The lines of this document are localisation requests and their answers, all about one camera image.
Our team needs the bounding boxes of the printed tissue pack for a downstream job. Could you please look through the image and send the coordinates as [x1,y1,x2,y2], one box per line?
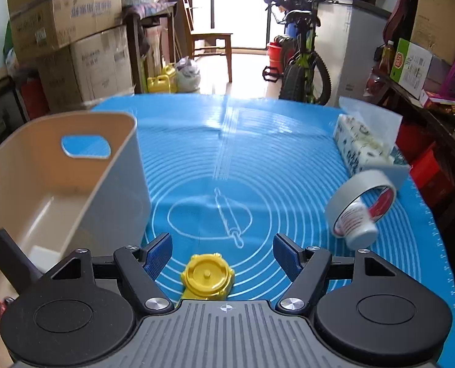
[333,97,411,192]

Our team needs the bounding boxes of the red paper bags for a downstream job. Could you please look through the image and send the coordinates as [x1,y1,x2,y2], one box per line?
[394,121,455,208]

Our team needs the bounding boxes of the blue silicone baking mat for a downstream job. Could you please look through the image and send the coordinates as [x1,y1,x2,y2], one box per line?
[91,94,455,357]

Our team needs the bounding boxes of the black metal cart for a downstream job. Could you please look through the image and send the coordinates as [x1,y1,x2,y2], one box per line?
[0,77,25,154]

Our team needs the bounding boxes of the beige plastic basket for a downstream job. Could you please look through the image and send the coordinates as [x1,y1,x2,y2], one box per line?
[0,111,151,368]

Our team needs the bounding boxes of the black green bicycle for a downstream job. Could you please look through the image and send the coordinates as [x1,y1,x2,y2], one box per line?
[250,0,332,105]

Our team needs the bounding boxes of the dark wooden shelf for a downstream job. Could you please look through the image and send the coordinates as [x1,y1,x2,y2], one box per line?
[373,73,455,231]

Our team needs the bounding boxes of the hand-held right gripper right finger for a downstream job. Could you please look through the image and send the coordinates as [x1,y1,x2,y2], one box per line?
[273,233,416,314]

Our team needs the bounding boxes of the small white bottle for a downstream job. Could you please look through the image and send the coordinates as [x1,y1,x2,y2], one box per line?
[335,201,379,247]

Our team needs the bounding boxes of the white chest freezer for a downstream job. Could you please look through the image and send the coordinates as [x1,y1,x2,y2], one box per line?
[315,0,392,108]

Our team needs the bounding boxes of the dark balcony door frame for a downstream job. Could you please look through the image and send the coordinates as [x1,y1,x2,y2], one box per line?
[191,0,301,52]

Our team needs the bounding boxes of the dark wooden side table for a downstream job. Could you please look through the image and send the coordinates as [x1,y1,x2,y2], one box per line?
[122,0,178,94]

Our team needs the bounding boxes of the yellow plastic toy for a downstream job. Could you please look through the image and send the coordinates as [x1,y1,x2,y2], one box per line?
[179,253,236,309]

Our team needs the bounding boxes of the yellow plastic jug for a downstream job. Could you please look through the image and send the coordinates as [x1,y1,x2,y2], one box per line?
[147,63,177,93]

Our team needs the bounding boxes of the green white carton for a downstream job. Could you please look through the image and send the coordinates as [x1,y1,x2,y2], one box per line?
[389,38,433,98]

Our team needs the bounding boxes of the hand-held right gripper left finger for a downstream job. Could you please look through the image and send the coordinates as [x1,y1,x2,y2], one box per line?
[32,232,174,314]

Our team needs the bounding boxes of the open brown cardboard box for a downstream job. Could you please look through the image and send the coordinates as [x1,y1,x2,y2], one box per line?
[6,0,124,62]

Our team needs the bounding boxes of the grey tape roll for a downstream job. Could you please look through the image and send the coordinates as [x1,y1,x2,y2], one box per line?
[324,169,398,238]

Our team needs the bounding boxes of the red bucket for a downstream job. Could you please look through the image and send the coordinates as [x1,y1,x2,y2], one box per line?
[268,42,285,73]

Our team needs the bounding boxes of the white plastic bag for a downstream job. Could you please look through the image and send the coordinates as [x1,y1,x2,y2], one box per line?
[174,57,202,93]

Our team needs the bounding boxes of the wooden chair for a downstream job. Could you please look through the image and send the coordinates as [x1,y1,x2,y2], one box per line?
[177,0,233,83]

